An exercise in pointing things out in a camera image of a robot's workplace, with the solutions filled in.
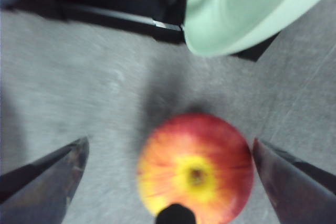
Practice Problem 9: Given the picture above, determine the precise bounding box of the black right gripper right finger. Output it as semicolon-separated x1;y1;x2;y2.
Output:
253;137;336;224

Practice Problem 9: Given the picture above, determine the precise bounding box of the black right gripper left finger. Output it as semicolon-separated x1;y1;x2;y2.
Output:
0;136;90;224

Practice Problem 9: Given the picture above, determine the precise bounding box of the green plate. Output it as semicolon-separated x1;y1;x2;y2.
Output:
183;0;336;58

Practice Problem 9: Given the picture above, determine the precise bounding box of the red yellow apple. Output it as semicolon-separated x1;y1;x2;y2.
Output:
136;112;255;224

